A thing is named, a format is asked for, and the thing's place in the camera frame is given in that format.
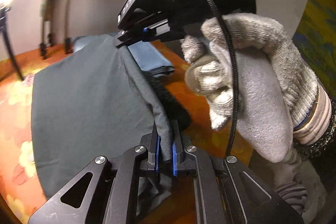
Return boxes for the dark green pants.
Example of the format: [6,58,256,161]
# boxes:
[29,34,191,223]

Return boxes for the right hand grey glove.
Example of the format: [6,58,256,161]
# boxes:
[181,13,335,163]

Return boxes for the folded blue jeans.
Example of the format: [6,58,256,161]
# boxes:
[73,35,175,78]

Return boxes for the striped trouser leg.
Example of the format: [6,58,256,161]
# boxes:
[269,148,327,223]

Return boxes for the orange floral bedsheet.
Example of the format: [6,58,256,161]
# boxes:
[0,40,253,224]

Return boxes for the small black tripod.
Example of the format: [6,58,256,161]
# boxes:
[1,5,25,81]

